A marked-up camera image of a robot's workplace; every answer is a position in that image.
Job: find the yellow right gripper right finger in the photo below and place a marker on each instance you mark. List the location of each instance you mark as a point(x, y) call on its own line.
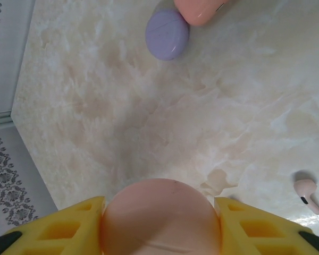
point(234, 215)

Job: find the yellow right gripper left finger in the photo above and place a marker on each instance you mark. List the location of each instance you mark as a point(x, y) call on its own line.
point(90, 212)

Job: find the round pink charging case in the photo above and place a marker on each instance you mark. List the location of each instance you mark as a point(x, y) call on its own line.
point(159, 217)

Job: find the round purple charging case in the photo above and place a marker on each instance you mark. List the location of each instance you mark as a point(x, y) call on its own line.
point(167, 34)

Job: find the rectangular coral charging case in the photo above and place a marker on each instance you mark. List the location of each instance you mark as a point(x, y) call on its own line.
point(199, 12)

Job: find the pale pink earbud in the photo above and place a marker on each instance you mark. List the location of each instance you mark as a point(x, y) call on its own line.
point(304, 188)

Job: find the aluminium frame post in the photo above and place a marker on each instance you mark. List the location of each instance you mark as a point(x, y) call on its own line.
point(0, 118)

